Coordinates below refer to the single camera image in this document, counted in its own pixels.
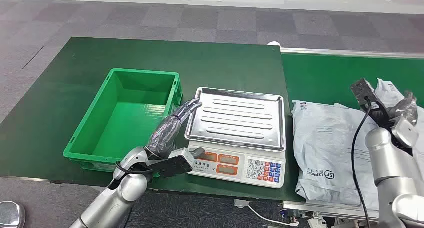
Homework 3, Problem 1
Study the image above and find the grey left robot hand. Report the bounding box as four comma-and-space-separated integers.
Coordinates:
144, 98, 206, 159

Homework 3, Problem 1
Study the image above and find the grey SF Express parcel bag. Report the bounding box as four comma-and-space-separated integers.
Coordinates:
291, 99, 382, 211

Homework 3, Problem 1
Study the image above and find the green conveyor belt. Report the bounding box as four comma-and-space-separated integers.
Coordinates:
280, 52, 424, 121

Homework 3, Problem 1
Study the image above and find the green plastic crate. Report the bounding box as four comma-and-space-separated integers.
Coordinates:
62, 68, 184, 173

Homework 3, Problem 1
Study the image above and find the white electronic weighing scale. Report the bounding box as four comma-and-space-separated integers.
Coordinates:
184, 86, 287, 189

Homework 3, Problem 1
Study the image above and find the dark green table mat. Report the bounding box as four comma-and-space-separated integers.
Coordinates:
0, 36, 304, 202

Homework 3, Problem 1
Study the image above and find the shiny chrome round object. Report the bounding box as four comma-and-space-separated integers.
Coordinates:
0, 200, 27, 228

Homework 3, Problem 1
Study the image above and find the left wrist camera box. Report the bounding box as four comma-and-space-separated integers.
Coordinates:
150, 147, 197, 179

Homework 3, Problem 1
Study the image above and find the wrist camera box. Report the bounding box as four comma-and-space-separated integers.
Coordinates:
350, 78, 390, 121
150, 147, 197, 179

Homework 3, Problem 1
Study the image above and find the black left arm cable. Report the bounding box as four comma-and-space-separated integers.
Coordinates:
114, 160, 154, 175

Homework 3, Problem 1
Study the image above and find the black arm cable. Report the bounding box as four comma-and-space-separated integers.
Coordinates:
114, 160, 154, 175
351, 97, 374, 228

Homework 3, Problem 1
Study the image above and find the white power cable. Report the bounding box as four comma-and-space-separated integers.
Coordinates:
246, 204, 300, 228

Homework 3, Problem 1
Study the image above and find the aluminium conveyor side rail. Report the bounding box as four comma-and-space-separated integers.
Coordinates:
280, 46, 424, 59
282, 200, 381, 223

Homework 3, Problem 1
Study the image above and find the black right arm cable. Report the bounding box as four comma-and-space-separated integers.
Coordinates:
351, 97, 374, 228

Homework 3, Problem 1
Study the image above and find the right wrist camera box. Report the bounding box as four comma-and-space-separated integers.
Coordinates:
350, 78, 390, 121

